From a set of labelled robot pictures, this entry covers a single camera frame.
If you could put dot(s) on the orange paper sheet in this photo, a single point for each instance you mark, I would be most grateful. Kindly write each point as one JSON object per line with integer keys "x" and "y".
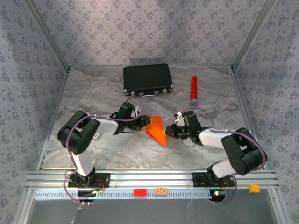
{"x": 156, "y": 130}

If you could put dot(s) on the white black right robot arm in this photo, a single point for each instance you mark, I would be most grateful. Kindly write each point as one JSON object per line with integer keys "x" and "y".
{"x": 210, "y": 138}

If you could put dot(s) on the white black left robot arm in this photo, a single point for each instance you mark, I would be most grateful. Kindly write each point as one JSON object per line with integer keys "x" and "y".
{"x": 84, "y": 163}

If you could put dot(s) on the red tube with silver cap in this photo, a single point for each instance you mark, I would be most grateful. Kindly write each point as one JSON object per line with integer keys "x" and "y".
{"x": 194, "y": 86}

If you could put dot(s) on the black hard case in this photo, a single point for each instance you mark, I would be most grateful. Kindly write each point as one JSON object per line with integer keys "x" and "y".
{"x": 147, "y": 77}

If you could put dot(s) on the orange number tag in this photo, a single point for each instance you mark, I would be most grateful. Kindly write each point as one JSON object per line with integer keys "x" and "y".
{"x": 161, "y": 191}

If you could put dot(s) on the red toy brick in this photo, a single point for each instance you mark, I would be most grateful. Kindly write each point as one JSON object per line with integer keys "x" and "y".
{"x": 140, "y": 192}

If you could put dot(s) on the black controller board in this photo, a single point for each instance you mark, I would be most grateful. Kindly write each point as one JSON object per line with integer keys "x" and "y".
{"x": 87, "y": 194}
{"x": 217, "y": 194}

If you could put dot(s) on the yellow toy brick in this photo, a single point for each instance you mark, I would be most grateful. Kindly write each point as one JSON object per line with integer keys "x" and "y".
{"x": 254, "y": 188}

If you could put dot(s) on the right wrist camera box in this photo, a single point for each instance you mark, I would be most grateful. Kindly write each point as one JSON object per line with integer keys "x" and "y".
{"x": 179, "y": 119}

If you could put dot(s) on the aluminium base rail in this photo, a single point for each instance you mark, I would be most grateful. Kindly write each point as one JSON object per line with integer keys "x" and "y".
{"x": 151, "y": 177}

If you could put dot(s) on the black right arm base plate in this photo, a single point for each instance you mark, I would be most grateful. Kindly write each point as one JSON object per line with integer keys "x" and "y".
{"x": 198, "y": 179}

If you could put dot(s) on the aluminium side rail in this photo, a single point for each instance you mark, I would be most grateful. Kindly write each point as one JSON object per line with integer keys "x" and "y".
{"x": 240, "y": 93}
{"x": 54, "y": 116}

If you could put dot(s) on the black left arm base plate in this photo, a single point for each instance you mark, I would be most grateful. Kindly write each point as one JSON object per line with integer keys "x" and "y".
{"x": 105, "y": 180}

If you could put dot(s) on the aluminium frame post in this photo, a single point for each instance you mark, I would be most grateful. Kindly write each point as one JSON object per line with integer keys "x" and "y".
{"x": 252, "y": 35}

